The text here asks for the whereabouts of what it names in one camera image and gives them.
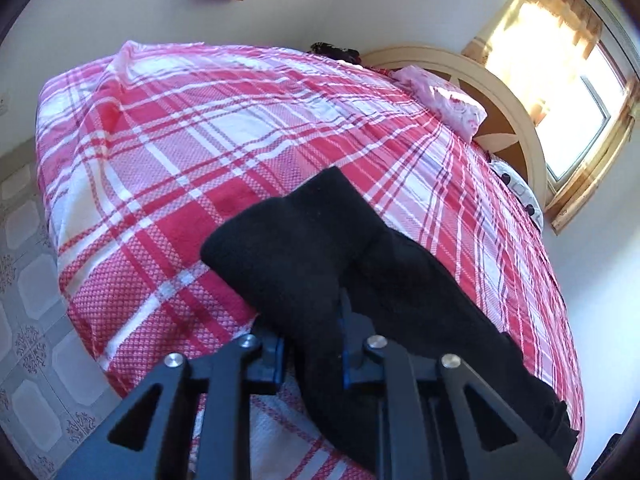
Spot dark item beside bed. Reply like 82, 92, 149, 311
310, 42, 362, 66

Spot pink floral pillow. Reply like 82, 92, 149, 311
390, 65, 488, 143

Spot white black patterned pillow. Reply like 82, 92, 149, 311
487, 152, 545, 233

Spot yellow curtain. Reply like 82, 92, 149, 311
460, 0, 640, 235

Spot red plaid bed blanket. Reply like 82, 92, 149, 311
36, 40, 586, 480

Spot cream arched headboard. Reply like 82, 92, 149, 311
361, 46, 550, 206

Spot window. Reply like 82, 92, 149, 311
530, 0, 640, 186

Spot black pants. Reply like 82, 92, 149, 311
200, 166, 581, 473

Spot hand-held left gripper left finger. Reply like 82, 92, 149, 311
52, 322, 287, 480

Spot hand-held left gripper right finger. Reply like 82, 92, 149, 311
339, 290, 573, 480

